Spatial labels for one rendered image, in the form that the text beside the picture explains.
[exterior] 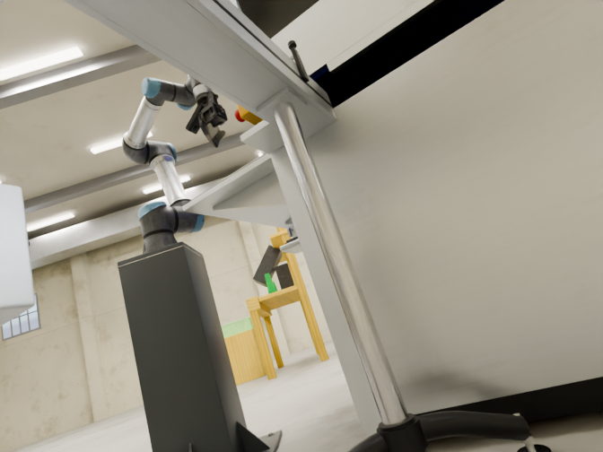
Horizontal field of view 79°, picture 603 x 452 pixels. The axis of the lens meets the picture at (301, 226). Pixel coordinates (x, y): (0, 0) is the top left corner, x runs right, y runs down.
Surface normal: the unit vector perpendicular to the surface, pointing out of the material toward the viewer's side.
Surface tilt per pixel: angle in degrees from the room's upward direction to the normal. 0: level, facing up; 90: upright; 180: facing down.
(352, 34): 90
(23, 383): 90
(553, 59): 90
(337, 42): 90
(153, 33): 180
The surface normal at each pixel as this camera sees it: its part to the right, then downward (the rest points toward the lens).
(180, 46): 0.31, 0.91
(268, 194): -0.49, -0.09
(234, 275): -0.05, -0.27
